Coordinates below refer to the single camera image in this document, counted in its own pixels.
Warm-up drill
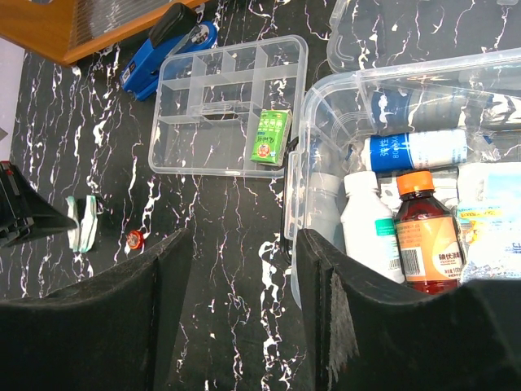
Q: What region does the white plastic bottle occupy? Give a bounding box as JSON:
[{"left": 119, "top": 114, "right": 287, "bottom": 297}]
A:
[{"left": 340, "top": 171, "right": 405, "bottom": 284}]

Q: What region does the clear teal bandage packet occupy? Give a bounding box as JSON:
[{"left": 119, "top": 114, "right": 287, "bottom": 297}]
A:
[{"left": 456, "top": 162, "right": 520, "bottom": 283}]

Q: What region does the small orange coin item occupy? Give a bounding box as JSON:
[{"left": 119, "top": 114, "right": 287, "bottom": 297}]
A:
[{"left": 126, "top": 230, "right": 144, "bottom": 250}]

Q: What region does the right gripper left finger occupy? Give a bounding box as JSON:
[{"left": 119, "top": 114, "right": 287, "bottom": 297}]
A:
[{"left": 1, "top": 229, "right": 193, "bottom": 390}]

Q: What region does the blue stapler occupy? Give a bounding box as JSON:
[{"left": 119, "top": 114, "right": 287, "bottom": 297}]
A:
[{"left": 120, "top": 2, "right": 217, "bottom": 101}]

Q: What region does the clear divided organizer tray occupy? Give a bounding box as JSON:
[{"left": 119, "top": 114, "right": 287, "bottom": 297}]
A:
[{"left": 148, "top": 35, "right": 309, "bottom": 179}]

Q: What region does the small green box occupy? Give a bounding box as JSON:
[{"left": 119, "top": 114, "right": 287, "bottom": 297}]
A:
[{"left": 250, "top": 109, "right": 292, "bottom": 167}]

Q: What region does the clear medicine kit box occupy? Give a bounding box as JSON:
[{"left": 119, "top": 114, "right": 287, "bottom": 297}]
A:
[{"left": 282, "top": 49, "right": 520, "bottom": 281}]

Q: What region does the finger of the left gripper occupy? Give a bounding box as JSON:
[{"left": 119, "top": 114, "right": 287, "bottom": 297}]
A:
[{"left": 1, "top": 160, "right": 77, "bottom": 247}]

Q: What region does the brown medicine bottle orange cap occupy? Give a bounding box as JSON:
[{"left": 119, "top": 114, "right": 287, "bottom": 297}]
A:
[{"left": 394, "top": 170, "right": 463, "bottom": 295}]

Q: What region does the white green sachet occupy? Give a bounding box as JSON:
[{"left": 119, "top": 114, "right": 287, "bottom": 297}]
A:
[{"left": 66, "top": 195, "right": 99, "bottom": 253}]

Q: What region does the orange wooden shelf rack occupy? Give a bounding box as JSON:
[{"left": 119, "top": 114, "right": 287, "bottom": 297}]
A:
[{"left": 0, "top": 0, "right": 208, "bottom": 66}]

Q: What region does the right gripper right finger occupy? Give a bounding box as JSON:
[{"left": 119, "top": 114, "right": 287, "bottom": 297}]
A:
[{"left": 296, "top": 229, "right": 520, "bottom": 390}]

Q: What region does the blue white ointment tube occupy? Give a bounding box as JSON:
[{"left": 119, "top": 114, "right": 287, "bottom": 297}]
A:
[{"left": 361, "top": 129, "right": 468, "bottom": 174}]

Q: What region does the clear lid with black handle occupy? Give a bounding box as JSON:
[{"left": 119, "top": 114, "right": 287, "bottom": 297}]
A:
[{"left": 326, "top": 1, "right": 520, "bottom": 72}]

